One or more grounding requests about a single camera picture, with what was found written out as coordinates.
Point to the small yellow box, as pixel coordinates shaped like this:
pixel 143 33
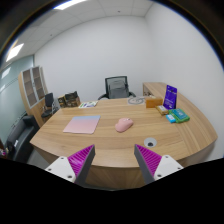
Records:
pixel 162 110

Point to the colourful leaflet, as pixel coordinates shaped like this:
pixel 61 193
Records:
pixel 88 104

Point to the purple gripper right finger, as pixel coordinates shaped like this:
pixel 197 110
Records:
pixel 154 166

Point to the pink computer mouse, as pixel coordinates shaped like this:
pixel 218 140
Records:
pixel 123 124

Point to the small blue box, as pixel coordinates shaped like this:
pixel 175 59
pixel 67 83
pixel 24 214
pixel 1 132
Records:
pixel 170 118

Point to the pink blue mouse pad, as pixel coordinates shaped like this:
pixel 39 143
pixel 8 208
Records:
pixel 82 125

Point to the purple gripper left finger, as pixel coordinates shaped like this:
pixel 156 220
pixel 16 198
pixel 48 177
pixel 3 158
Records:
pixel 74 168

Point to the wooden office desk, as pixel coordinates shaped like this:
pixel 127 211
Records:
pixel 114 165

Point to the wooden glass-door cabinet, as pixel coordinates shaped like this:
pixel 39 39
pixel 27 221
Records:
pixel 33 90

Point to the dark cardboard box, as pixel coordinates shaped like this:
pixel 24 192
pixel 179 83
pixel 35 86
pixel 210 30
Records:
pixel 69 100

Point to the purple standing sign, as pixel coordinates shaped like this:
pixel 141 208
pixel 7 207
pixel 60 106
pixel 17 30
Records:
pixel 170 97

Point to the green box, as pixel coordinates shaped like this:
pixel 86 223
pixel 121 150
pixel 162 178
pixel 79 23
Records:
pixel 179 115

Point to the black small chair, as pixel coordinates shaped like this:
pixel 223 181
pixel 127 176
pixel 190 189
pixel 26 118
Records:
pixel 49 108

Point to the orange brown box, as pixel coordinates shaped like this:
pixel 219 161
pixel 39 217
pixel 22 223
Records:
pixel 152 102

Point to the grey mesh office chair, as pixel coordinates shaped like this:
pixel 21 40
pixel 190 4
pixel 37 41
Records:
pixel 116 87

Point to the black sofa armchair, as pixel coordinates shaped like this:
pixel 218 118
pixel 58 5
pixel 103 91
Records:
pixel 18 141

